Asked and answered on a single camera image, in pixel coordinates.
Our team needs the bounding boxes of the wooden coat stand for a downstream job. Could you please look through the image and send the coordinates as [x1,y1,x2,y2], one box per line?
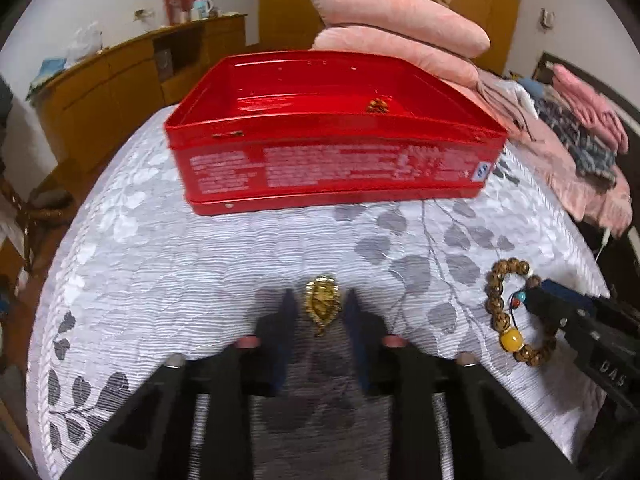
[1,164,75,273]

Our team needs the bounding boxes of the gold pendant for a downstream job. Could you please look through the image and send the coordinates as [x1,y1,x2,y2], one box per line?
[304,275,342,337]

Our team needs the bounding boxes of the blue cloth on cabinet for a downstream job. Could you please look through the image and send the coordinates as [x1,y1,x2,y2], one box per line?
[27,58,66,100]

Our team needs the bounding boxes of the white plastic bag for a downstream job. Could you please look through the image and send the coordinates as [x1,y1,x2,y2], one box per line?
[66,22,103,67]

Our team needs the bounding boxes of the grey leaf pattern table cloth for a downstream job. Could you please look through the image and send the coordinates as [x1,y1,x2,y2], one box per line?
[26,112,608,479]

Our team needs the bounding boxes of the wooden sideboard cabinet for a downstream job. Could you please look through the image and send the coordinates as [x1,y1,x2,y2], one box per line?
[32,14,246,172]

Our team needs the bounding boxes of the pink bed sheet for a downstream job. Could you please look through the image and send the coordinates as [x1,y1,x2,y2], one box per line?
[472,70,632,237]

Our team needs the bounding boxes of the pink folded blanket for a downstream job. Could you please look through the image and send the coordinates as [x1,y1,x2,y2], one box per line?
[551,64,629,154]

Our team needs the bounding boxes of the wall switch panel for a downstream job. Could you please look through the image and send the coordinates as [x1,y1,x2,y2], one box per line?
[539,8,555,32]

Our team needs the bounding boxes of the lower pink folded quilt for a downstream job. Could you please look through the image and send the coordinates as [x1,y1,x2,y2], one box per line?
[311,25,480,88]

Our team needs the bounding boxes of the plaid folded clothes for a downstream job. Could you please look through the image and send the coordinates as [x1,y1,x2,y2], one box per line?
[535,98,617,191]

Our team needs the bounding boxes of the red tin box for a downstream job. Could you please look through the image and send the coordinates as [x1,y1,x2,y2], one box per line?
[165,50,508,216]

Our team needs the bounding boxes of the blue electric kettle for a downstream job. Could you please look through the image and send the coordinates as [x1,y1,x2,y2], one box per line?
[192,0,214,20]

